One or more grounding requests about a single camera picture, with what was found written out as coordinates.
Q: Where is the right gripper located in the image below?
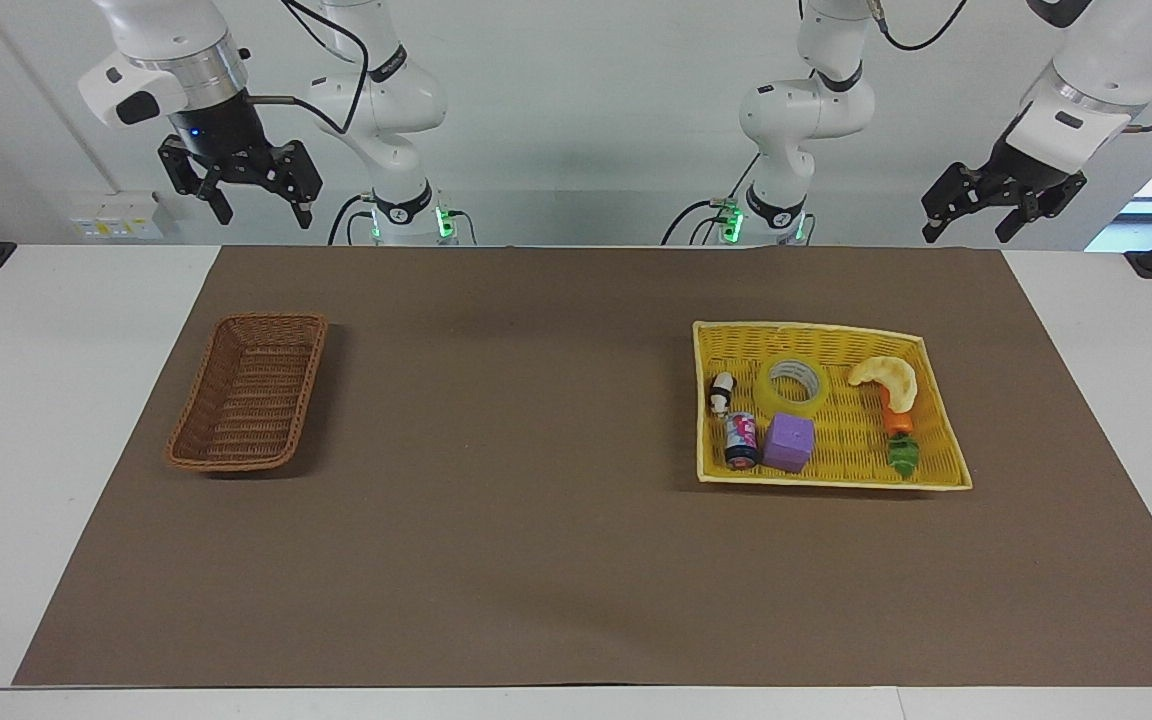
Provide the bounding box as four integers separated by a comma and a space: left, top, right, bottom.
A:
157, 88, 325, 232

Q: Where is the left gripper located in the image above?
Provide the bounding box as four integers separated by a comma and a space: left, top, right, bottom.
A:
920, 104, 1088, 245

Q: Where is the brown wicker basket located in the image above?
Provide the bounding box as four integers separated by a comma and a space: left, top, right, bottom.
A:
163, 312, 330, 474

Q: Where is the yellow plastic basket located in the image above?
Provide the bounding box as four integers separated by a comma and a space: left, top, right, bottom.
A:
691, 319, 974, 492

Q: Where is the clear tape roll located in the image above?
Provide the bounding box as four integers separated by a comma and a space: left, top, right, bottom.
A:
753, 354, 831, 420

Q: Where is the pale yellow croissant toy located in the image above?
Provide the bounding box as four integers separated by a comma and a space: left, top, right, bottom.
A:
846, 355, 921, 414

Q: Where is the orange toy carrot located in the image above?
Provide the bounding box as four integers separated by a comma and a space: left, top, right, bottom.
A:
879, 387, 923, 480

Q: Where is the purple cube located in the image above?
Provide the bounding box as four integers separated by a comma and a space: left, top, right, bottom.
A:
761, 411, 818, 474

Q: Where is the small printed can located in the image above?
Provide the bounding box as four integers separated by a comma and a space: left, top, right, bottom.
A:
723, 411, 761, 472

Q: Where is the white wall socket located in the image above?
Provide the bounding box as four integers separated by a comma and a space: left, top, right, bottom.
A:
70, 194, 163, 242

